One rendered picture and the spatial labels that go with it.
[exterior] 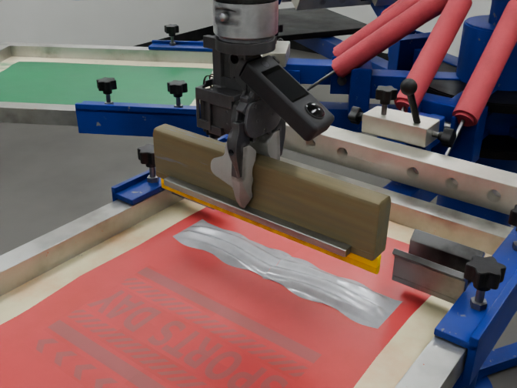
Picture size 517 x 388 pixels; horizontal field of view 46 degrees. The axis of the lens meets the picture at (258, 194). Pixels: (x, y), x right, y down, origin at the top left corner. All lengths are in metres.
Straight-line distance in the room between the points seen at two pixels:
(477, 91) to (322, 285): 0.57
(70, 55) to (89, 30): 3.40
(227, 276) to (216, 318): 0.09
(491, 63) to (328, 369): 0.77
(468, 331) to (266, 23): 0.41
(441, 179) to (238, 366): 0.49
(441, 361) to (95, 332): 0.41
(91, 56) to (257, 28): 1.34
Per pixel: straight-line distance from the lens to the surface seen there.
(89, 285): 0.89
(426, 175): 1.05
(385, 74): 1.58
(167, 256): 0.93
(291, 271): 0.87
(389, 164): 1.07
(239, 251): 0.91
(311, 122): 0.69
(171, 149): 0.86
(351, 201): 0.70
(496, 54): 1.32
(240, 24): 0.70
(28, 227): 3.06
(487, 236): 0.97
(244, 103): 0.72
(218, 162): 0.78
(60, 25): 5.25
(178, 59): 1.92
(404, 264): 0.83
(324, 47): 2.32
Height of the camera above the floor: 1.46
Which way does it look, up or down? 27 degrees down
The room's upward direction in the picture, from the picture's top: straight up
